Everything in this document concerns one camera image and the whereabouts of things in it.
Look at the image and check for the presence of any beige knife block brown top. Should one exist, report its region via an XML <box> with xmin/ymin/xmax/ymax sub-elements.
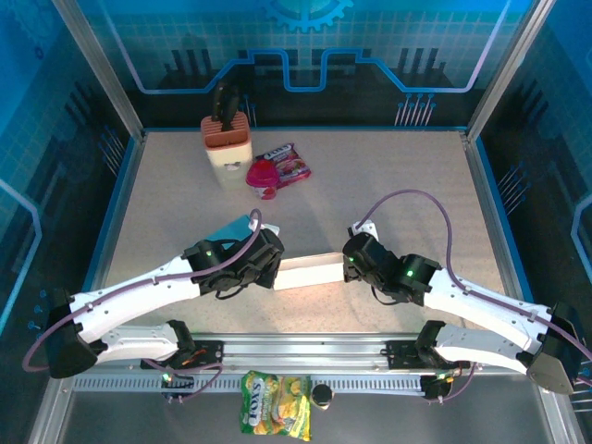
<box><xmin>200</xmin><ymin>114</ymin><xmax>254</xmax><ymax>191</ymax></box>

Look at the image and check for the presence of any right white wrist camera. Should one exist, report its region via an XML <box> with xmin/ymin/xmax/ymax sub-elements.
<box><xmin>350</xmin><ymin>219</ymin><xmax>381</xmax><ymax>241</ymax></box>

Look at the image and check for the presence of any grey slotted cable duct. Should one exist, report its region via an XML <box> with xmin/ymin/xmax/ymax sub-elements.
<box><xmin>73</xmin><ymin>373</ymin><xmax>429</xmax><ymax>395</ymax></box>

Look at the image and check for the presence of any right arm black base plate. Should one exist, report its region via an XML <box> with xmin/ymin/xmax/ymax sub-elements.
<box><xmin>385</xmin><ymin>338</ymin><xmax>472</xmax><ymax>371</ymax></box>

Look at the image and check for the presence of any white paper box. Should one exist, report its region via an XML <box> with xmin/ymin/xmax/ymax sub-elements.
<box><xmin>273</xmin><ymin>252</ymin><xmax>346</xmax><ymax>292</ymax></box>

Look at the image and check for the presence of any pink yoghurt cup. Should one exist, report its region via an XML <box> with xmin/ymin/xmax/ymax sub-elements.
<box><xmin>245</xmin><ymin>156</ymin><xmax>281</xmax><ymax>201</ymax></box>

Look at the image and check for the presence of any red candy bag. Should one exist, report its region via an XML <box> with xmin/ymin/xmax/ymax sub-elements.
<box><xmin>255</xmin><ymin>142</ymin><xmax>312</xmax><ymax>189</ymax></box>

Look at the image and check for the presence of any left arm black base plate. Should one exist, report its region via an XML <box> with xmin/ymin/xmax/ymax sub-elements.
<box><xmin>140</xmin><ymin>339</ymin><xmax>226</xmax><ymax>371</ymax></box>

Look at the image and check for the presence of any black round knob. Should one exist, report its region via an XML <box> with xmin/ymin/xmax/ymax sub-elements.
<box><xmin>310</xmin><ymin>383</ymin><xmax>335</xmax><ymax>412</ymax></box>

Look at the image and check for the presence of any aluminium frame post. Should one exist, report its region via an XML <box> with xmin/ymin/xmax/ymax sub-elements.
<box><xmin>464</xmin><ymin>0</ymin><xmax>556</xmax><ymax>142</ymax></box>
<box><xmin>50</xmin><ymin>0</ymin><xmax>147</xmax><ymax>142</ymax></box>

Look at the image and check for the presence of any aluminium mounting beam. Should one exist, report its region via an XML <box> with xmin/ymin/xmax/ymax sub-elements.
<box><xmin>92</xmin><ymin>331</ymin><xmax>533</xmax><ymax>371</ymax></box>

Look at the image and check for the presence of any small circuit board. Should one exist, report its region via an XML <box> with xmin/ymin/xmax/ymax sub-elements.
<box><xmin>160</xmin><ymin>367</ymin><xmax>195</xmax><ymax>404</ymax></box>
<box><xmin>419</xmin><ymin>369</ymin><xmax>459</xmax><ymax>404</ymax></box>

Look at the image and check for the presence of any yellow candy bag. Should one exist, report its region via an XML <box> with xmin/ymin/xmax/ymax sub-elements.
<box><xmin>239</xmin><ymin>369</ymin><xmax>314</xmax><ymax>441</ymax></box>

